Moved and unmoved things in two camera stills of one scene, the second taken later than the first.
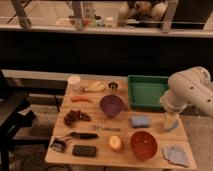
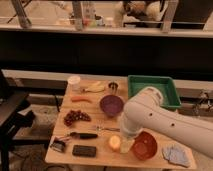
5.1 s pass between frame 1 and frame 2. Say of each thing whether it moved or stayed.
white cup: stayed
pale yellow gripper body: moved
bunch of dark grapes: stayed
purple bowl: stayed
